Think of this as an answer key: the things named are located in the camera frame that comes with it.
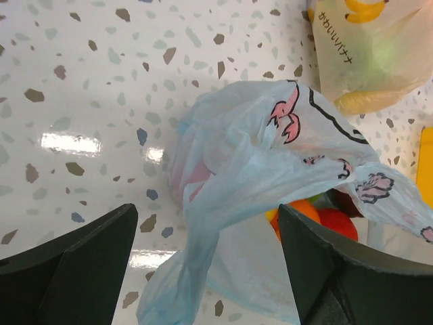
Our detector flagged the dark red fruit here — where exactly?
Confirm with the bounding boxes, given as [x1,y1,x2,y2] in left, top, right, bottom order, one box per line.
[328,189,364,218]

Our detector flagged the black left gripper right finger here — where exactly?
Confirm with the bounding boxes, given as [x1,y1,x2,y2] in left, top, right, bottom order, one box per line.
[278,205,432,324]

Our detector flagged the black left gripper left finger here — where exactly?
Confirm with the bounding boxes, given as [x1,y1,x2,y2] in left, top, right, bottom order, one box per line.
[1,203,138,324]

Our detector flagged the yellow plastic tray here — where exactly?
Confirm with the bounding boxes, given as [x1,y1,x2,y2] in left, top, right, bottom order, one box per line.
[416,127,433,205]

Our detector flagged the orange banana-print plastic bag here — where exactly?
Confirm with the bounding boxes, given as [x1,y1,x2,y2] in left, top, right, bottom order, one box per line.
[307,1,432,115]

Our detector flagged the red round fruit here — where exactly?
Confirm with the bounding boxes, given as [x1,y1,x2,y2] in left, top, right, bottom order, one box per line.
[318,208,359,241]

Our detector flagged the orange round fruit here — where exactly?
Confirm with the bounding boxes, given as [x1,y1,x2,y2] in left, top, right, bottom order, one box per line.
[265,199,321,240]

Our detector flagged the light blue printed plastic bag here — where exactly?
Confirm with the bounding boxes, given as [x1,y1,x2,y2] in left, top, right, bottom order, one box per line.
[136,80,432,324]

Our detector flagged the green fruit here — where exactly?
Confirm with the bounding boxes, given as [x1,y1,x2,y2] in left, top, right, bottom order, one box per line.
[309,193,327,207]

